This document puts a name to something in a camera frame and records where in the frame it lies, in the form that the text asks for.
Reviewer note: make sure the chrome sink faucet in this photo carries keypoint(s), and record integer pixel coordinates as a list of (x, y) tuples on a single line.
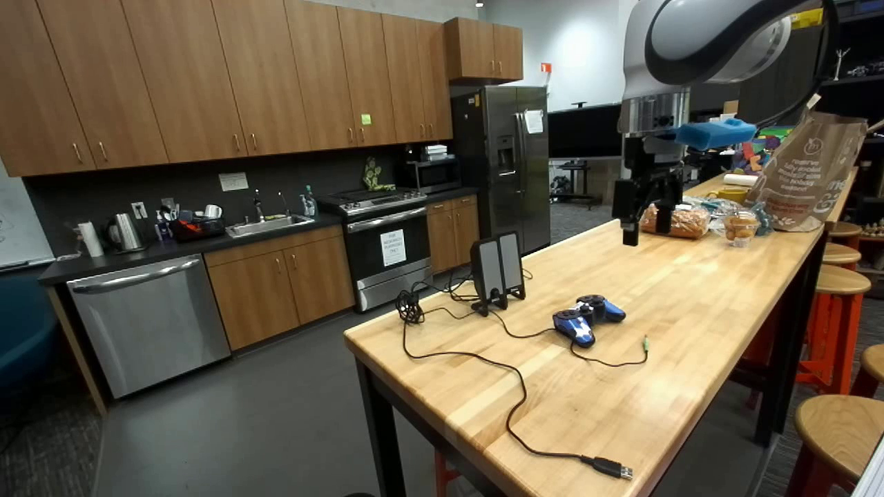
[(257, 205)]

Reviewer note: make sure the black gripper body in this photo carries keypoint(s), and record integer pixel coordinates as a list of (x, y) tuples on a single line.
[(653, 156)]

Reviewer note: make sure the black desktop speaker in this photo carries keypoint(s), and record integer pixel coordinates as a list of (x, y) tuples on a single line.
[(511, 264), (488, 272)]

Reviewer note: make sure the white sheet corner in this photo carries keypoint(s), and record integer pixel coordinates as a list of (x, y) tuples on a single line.
[(873, 478)]

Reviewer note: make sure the white paper on oven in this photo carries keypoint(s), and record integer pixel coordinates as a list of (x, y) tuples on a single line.
[(392, 247)]

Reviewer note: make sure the wooden stool orange legs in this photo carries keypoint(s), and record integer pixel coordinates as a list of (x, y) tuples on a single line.
[(843, 231), (840, 252), (840, 305), (839, 431)]

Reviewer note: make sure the wide wooden base cabinet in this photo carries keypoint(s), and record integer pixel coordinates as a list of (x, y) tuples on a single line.
[(279, 285)]

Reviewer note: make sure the white whiteboard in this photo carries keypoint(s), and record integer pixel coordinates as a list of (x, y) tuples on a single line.
[(19, 223)]

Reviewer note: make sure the colourful box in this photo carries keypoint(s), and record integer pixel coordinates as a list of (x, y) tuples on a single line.
[(768, 148)]

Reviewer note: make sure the yellow package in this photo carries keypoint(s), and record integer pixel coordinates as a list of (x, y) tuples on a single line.
[(732, 195)]

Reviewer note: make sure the stainless steel refrigerator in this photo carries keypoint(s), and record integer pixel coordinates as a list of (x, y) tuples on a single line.
[(506, 167)]

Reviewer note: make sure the long wooden wall cabinets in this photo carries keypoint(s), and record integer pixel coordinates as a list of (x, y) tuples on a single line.
[(210, 74)]

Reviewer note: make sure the dish rack with utensils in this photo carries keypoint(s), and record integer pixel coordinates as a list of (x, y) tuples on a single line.
[(184, 223)]

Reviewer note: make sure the small bagged buns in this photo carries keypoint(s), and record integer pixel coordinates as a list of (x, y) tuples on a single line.
[(742, 224)]

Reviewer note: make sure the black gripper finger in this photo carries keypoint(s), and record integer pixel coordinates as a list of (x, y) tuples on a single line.
[(670, 195), (627, 212)]

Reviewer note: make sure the bagged bread loaf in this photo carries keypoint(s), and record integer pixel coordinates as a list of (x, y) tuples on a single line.
[(692, 223)]

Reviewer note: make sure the black microwave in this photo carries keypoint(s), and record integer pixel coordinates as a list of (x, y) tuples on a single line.
[(431, 172)]

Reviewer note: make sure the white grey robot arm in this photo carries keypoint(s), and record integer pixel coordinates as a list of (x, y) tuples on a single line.
[(709, 43)]

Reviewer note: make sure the green sticky note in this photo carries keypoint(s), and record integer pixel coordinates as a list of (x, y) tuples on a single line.
[(366, 120)]

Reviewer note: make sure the narrow wooden base cabinet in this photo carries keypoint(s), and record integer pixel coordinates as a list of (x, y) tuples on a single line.
[(455, 231)]

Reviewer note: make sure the stainless steel dishwasher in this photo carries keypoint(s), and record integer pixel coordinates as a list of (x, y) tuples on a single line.
[(147, 322)]

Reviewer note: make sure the dark shelving unit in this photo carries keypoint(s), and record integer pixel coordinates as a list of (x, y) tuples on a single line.
[(856, 57)]

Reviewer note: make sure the stainless steel oven range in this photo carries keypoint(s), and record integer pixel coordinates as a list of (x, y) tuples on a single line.
[(387, 250)]

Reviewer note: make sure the white wall outlet plate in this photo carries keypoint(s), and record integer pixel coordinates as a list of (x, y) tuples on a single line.
[(234, 180)]

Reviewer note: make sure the soap bottle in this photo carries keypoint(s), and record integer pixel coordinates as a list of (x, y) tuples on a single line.
[(308, 201)]

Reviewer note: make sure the black television screen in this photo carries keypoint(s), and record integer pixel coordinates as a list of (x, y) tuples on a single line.
[(583, 131)]

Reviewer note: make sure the white paper on refrigerator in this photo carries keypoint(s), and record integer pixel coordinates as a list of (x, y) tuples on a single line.
[(535, 120)]

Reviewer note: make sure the steel kitchen sink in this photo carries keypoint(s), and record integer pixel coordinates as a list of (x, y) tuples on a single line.
[(265, 224)]

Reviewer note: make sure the black kitchen countertop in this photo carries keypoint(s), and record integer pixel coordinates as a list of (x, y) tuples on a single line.
[(166, 250)]

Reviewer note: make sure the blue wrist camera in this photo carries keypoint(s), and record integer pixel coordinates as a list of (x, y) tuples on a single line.
[(720, 133)]

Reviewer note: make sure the large clear brown bag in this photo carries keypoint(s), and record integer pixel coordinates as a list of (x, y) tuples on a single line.
[(810, 176)]

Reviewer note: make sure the small wooden wall cabinet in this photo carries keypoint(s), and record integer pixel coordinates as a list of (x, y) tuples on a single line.
[(484, 49)]

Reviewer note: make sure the blue black gamepad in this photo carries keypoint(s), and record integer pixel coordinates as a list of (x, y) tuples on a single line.
[(580, 322)]

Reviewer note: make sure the green plant decoration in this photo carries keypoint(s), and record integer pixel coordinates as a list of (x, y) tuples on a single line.
[(374, 176)]

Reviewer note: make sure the blue upholstered chair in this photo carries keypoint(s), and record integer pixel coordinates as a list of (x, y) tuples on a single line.
[(19, 336)]

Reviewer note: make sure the white paper towel roll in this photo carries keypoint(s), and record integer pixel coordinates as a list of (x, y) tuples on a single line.
[(90, 238)]

